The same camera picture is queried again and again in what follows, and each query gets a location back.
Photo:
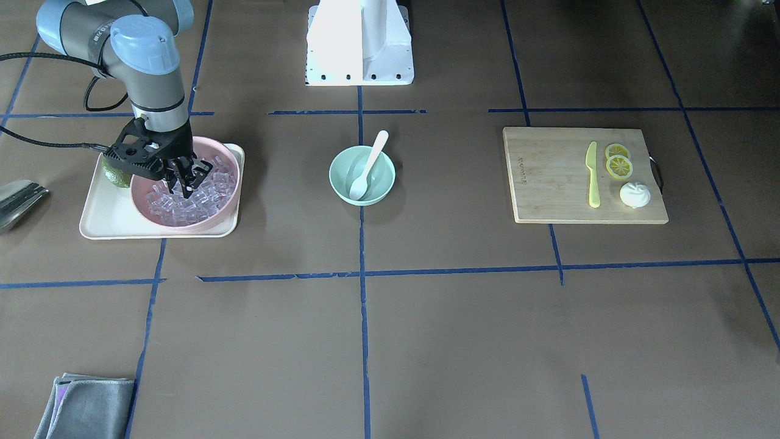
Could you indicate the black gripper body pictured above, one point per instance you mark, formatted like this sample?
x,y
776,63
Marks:
x,y
175,150

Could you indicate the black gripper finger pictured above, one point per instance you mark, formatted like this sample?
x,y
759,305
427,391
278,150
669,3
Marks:
x,y
194,175
175,176

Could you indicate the white plastic spoon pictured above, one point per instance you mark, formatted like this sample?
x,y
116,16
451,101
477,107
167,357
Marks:
x,y
359,187

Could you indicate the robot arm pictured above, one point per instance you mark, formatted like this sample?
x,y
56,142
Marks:
x,y
134,42

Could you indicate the pink bowl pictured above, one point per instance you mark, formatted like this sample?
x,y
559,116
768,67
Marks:
x,y
212,209

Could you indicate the pile of clear ice cubes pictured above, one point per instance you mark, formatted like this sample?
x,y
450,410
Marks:
x,y
173,210

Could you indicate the stainless steel ice scoop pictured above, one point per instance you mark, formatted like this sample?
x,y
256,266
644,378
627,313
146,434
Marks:
x,y
17,198

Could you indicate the mint green bowl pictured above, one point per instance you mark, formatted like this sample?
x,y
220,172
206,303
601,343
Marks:
x,y
348,165

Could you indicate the green avocado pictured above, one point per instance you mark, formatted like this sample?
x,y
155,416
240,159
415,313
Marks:
x,y
116,177

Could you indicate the cream rectangular tray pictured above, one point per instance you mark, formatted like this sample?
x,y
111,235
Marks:
x,y
113,213

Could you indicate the folded grey cloth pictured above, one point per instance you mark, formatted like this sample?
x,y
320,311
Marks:
x,y
84,406

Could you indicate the bamboo cutting board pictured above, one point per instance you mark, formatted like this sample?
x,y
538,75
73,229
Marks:
x,y
548,179

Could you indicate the yellow plastic knife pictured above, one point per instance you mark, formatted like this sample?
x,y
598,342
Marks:
x,y
594,197

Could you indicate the upper lemon slice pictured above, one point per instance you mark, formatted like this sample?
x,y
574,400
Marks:
x,y
617,149

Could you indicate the lemon slice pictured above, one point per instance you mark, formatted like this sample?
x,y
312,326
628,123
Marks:
x,y
617,149
619,167

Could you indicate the lower lemon slice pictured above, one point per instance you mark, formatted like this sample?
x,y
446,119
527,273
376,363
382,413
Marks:
x,y
619,167

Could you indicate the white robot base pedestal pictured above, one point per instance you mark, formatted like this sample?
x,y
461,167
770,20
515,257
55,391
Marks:
x,y
358,43

